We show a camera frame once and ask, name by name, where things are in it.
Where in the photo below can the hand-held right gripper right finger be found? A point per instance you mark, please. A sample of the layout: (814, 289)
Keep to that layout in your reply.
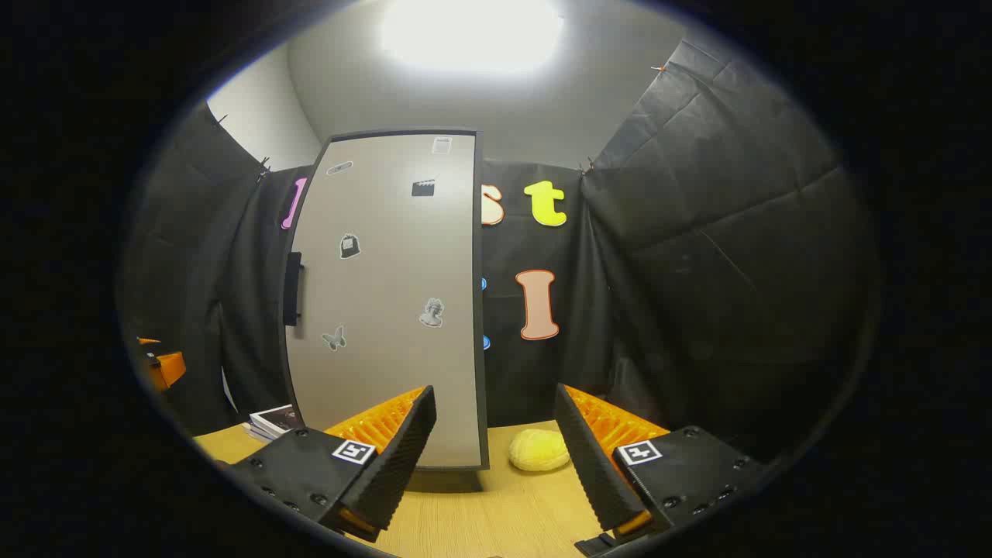
(593, 465)

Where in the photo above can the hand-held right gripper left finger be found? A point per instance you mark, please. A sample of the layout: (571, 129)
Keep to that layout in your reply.
(395, 465)

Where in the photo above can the dark grey cabinet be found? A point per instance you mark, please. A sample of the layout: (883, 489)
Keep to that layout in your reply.
(479, 232)

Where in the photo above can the yellow round sponge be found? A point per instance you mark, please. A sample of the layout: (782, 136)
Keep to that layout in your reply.
(539, 451)

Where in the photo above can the thin white book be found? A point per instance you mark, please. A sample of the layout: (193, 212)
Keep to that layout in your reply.
(254, 432)

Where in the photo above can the white book with portrait cover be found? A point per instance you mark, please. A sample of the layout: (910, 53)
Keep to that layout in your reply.
(277, 418)

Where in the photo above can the black backdrop cloth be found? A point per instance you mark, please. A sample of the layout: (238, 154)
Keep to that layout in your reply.
(697, 271)

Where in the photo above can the ceiling light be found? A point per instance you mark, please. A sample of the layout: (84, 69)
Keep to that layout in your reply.
(473, 31)

